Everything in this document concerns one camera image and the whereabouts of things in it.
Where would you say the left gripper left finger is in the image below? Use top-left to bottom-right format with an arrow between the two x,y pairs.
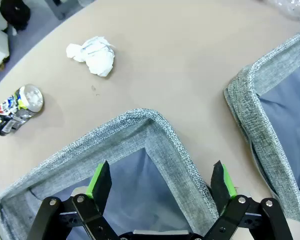
27,159 -> 121,240

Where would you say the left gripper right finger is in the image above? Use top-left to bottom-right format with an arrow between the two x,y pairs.
203,161 -> 293,240

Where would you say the crushed black drink can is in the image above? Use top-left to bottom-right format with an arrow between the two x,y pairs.
0,84 -> 45,137

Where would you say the white paper ball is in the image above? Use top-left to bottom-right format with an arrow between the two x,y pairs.
65,36 -> 116,78

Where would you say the crushed clear plastic bottle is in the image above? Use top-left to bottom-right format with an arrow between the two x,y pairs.
272,0 -> 300,26

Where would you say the grey fabric basket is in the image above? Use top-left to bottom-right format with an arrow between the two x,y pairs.
223,26 -> 300,232
0,108 -> 220,240

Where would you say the black backpack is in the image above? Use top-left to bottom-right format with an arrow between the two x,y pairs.
0,0 -> 31,32

